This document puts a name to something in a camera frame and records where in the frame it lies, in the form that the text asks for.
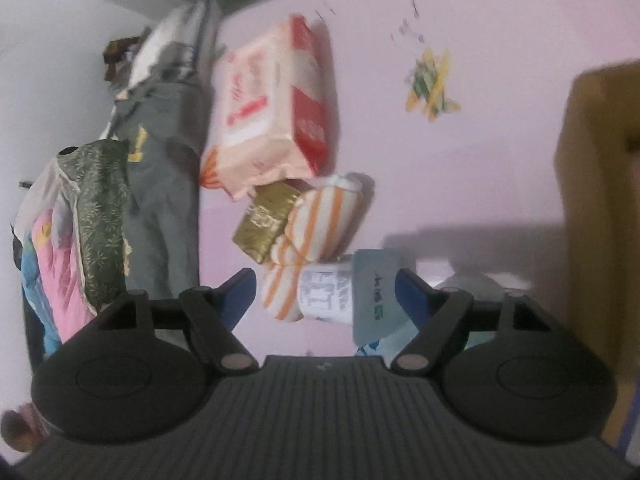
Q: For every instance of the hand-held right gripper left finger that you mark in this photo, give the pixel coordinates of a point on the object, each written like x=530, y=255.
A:
x=237, y=292

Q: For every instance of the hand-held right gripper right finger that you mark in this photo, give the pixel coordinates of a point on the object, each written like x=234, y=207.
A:
x=407, y=292

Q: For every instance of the gold tissue packet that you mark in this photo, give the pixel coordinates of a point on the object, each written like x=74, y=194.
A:
x=265, y=220

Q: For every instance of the orange striped cloth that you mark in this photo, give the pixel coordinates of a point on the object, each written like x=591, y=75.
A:
x=310, y=220

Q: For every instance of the brown cardboard box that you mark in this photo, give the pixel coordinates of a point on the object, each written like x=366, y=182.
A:
x=595, y=185

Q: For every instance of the person's left hand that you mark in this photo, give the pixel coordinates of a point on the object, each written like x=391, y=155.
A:
x=17, y=427

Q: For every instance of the green leaf print pillow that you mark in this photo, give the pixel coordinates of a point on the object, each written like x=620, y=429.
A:
x=100, y=200

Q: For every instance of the pink wet wipes packet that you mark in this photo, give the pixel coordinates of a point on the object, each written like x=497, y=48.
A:
x=260, y=110

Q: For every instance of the pink blue quilt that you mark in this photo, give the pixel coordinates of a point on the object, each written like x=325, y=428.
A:
x=55, y=270

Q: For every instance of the brown box with clutter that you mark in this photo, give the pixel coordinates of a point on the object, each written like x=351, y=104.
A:
x=117, y=57

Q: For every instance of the white pillow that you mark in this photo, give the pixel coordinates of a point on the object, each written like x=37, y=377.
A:
x=162, y=35

